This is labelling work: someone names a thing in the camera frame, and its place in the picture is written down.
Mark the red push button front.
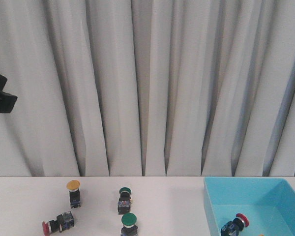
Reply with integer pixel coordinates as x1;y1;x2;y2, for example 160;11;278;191
220;213;249;236

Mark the red push button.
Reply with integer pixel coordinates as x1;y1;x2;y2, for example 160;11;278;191
42;211;74;236
220;213;249;236

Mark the light blue plastic box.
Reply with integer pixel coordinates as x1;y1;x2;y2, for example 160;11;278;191
204;177;295;236

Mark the grey pleated curtain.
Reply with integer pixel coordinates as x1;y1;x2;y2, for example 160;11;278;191
0;0;295;177

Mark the red push button lying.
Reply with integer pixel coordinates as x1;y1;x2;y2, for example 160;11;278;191
42;211;74;236

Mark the green push button far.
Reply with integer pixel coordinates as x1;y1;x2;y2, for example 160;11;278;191
118;187;132;215

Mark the green push button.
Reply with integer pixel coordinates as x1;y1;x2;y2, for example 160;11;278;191
120;212;138;236
118;187;132;215

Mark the green push button near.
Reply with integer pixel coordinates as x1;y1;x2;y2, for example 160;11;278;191
120;212;138;236

